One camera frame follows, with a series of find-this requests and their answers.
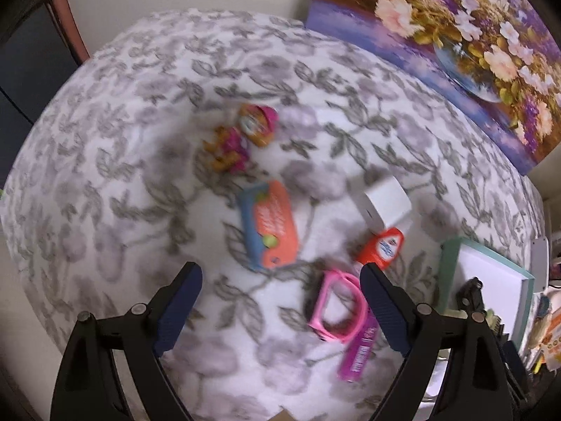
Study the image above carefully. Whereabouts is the pink pup toy figure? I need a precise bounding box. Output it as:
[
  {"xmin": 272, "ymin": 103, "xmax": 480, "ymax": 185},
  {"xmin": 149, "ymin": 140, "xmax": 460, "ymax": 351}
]
[{"xmin": 203, "ymin": 103, "xmax": 279, "ymax": 173}]

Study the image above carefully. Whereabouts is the floral patterned tablecloth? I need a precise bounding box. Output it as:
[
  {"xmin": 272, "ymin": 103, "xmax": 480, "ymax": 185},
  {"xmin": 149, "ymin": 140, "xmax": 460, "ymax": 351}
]
[{"xmin": 1, "ymin": 9, "xmax": 545, "ymax": 420}]

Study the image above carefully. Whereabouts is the white rectangular device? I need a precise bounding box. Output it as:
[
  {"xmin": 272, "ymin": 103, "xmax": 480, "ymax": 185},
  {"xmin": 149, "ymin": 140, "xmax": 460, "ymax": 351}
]
[{"xmin": 530, "ymin": 237, "xmax": 550, "ymax": 293}]

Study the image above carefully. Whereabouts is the teal white tray box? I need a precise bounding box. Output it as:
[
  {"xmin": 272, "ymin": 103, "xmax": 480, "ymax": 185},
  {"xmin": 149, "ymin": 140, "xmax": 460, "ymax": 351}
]
[{"xmin": 435, "ymin": 238, "xmax": 534, "ymax": 351}]

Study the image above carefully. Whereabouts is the magenta lead refill tube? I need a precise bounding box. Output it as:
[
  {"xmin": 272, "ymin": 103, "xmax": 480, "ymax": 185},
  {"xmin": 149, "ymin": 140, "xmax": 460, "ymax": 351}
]
[{"xmin": 338, "ymin": 311, "xmax": 379, "ymax": 382}]

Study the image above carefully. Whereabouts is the flower painting canvas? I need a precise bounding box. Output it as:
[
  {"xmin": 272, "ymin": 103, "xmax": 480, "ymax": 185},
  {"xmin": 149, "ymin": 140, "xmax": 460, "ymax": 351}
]
[{"xmin": 306, "ymin": 0, "xmax": 560, "ymax": 174}]

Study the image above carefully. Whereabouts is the pink watch frame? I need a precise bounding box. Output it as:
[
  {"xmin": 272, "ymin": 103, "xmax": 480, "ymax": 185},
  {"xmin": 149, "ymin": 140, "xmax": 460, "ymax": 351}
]
[{"xmin": 307, "ymin": 268, "xmax": 368, "ymax": 344}]

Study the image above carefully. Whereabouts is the orange blue eraser box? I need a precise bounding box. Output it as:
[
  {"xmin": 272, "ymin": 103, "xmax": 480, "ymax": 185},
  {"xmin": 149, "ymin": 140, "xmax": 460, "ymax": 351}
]
[{"xmin": 238, "ymin": 180, "xmax": 299, "ymax": 272}]

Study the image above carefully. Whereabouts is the white charger cube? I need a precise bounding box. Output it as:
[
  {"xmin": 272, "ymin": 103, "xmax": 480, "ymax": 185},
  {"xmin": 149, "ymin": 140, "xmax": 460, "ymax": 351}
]
[{"xmin": 354, "ymin": 176, "xmax": 412, "ymax": 234}]

